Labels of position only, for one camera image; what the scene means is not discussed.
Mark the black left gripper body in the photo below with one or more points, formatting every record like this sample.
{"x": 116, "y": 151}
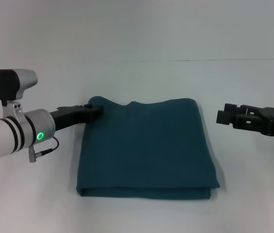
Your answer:
{"x": 73, "y": 116}

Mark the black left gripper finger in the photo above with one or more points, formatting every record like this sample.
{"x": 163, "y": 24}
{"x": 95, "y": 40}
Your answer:
{"x": 97, "y": 110}

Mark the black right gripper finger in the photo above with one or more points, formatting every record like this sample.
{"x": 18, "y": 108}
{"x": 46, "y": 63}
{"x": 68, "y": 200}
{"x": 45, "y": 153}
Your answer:
{"x": 224, "y": 117}
{"x": 234, "y": 108}

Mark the teal blue shirt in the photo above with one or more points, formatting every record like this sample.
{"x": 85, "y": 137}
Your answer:
{"x": 146, "y": 150}

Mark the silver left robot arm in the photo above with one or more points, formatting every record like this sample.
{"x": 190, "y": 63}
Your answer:
{"x": 13, "y": 136}

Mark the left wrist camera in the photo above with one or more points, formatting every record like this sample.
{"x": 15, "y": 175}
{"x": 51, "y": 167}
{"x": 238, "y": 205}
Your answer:
{"x": 3, "y": 83}

